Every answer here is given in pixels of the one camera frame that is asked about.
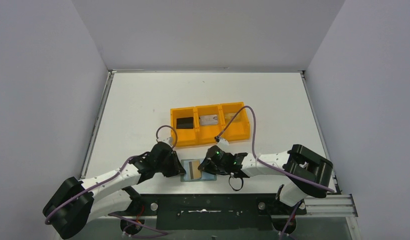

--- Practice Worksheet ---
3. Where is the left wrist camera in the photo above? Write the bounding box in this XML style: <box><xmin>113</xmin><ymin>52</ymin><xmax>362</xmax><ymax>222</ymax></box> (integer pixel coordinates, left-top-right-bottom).
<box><xmin>156</xmin><ymin>136</ymin><xmax>174</xmax><ymax>147</ymax></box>

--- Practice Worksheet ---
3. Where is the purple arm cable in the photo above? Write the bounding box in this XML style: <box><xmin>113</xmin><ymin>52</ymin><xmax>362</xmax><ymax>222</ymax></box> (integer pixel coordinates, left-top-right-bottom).
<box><xmin>214</xmin><ymin>105</ymin><xmax>336</xmax><ymax>240</ymax></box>
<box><xmin>44</xmin><ymin>125</ymin><xmax>179</xmax><ymax>239</ymax></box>

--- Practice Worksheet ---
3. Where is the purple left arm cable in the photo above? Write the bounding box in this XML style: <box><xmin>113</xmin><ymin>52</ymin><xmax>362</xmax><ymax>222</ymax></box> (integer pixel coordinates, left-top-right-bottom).
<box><xmin>44</xmin><ymin>125</ymin><xmax>179</xmax><ymax>239</ymax></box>

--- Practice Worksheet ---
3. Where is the silver VIP card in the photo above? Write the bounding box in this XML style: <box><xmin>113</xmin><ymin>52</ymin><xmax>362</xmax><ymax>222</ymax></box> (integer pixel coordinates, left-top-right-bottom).
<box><xmin>199</xmin><ymin>114</ymin><xmax>219</xmax><ymax>126</ymax></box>

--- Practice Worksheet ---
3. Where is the gold card with stripe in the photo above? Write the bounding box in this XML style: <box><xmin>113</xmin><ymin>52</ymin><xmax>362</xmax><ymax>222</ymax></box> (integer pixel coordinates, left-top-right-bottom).
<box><xmin>224</xmin><ymin>112</ymin><xmax>242</xmax><ymax>123</ymax></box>

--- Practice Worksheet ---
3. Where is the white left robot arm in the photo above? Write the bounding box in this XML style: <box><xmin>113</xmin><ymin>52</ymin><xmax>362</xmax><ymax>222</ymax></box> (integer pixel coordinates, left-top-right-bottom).
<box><xmin>42</xmin><ymin>141</ymin><xmax>186</xmax><ymax>240</ymax></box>

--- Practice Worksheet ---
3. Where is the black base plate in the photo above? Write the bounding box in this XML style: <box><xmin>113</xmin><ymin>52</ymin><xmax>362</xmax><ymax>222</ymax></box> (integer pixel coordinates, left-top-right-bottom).
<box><xmin>118</xmin><ymin>193</ymin><xmax>307</xmax><ymax>231</ymax></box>

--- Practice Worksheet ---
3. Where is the yellow three-compartment bin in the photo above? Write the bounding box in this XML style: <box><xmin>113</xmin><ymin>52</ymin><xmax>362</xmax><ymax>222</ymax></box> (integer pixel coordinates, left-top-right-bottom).
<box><xmin>170</xmin><ymin>102</ymin><xmax>251</xmax><ymax>147</ymax></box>

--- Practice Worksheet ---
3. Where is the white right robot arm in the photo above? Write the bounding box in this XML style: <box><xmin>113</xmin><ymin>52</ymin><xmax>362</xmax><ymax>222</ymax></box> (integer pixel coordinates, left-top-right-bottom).
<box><xmin>198</xmin><ymin>144</ymin><xmax>335</xmax><ymax>207</ymax></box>

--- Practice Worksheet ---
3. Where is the green card holder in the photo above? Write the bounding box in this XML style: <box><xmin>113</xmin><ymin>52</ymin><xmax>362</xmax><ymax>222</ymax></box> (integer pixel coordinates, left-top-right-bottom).
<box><xmin>180</xmin><ymin>159</ymin><xmax>217</xmax><ymax>182</ymax></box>

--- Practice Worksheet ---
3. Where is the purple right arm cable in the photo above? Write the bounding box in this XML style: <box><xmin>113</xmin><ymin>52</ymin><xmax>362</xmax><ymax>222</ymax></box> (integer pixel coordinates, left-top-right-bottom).
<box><xmin>214</xmin><ymin>105</ymin><xmax>336</xmax><ymax>240</ymax></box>

